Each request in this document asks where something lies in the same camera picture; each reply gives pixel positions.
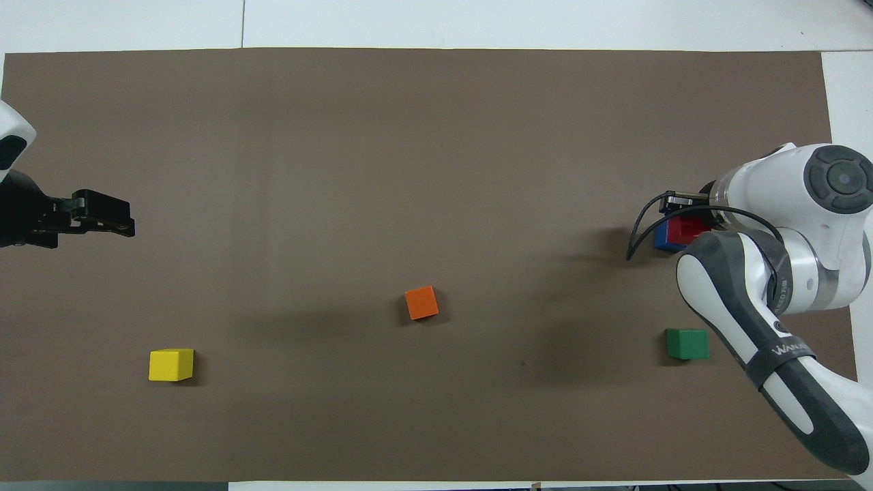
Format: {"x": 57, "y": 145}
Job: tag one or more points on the red wooden block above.
{"x": 682, "y": 230}

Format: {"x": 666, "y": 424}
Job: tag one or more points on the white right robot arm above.
{"x": 818, "y": 239}

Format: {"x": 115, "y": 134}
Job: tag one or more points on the blue wooden block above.
{"x": 663, "y": 240}

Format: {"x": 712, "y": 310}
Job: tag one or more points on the brown table mat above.
{"x": 409, "y": 170}

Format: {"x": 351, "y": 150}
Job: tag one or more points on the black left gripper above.
{"x": 27, "y": 218}

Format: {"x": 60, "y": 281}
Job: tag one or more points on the orange wooden block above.
{"x": 421, "y": 303}

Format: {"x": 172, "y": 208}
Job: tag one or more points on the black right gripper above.
{"x": 685, "y": 201}

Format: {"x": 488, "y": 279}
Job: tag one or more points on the yellow wooden block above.
{"x": 171, "y": 365}

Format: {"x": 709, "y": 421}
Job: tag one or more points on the green wooden block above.
{"x": 687, "y": 344}

